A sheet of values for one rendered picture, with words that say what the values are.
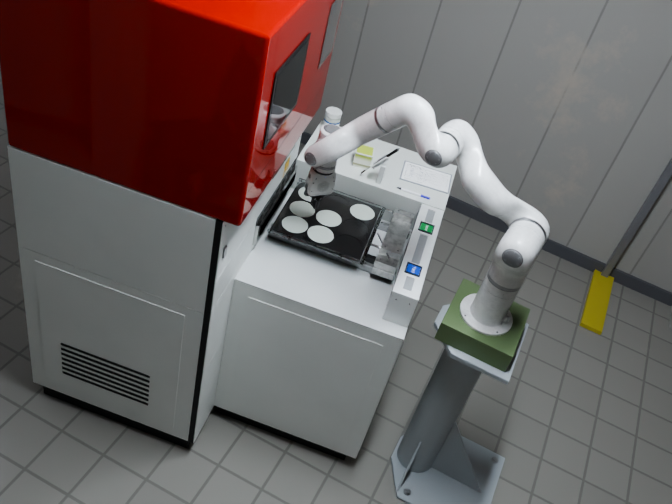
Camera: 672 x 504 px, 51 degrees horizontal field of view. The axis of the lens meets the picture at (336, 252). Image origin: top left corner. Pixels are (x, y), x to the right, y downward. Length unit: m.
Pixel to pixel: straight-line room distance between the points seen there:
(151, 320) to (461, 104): 2.44
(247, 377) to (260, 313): 0.37
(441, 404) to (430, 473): 0.47
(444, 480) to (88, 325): 1.58
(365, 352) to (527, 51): 2.14
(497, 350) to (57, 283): 1.51
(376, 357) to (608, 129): 2.15
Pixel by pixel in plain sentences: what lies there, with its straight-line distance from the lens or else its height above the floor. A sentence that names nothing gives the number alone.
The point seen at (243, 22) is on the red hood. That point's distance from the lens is 1.81.
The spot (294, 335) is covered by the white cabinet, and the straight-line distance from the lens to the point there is 2.59.
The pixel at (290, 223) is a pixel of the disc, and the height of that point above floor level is 0.90.
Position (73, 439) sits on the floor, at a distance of 3.08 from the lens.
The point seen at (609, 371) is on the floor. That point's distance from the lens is 4.03.
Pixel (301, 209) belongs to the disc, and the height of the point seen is 0.90.
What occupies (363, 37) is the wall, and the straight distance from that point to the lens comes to 4.35.
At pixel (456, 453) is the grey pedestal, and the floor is 0.17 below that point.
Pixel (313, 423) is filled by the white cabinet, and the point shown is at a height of 0.21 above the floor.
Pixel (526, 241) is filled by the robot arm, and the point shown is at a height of 1.32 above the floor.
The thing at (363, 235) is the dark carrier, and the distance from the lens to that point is 2.69.
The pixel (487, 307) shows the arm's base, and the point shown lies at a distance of 2.45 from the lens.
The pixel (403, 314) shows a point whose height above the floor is 0.87.
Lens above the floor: 2.56
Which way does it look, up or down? 40 degrees down
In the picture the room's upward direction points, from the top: 16 degrees clockwise
